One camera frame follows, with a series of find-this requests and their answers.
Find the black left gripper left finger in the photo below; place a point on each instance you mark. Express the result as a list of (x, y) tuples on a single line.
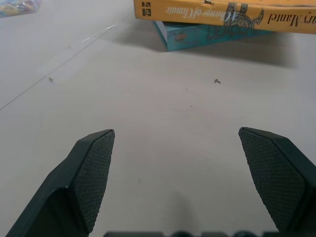
[(74, 182)]

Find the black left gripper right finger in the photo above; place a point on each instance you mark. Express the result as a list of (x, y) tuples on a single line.
[(279, 172)]

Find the teal book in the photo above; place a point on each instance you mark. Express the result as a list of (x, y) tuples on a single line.
[(192, 37)]

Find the yellow paperback book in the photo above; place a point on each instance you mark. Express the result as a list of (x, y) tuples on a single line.
[(222, 12)]

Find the small dark screw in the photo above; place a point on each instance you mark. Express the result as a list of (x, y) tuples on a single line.
[(217, 81)]

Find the colourful plastic packet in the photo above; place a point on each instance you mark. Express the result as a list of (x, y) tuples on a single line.
[(17, 6)]

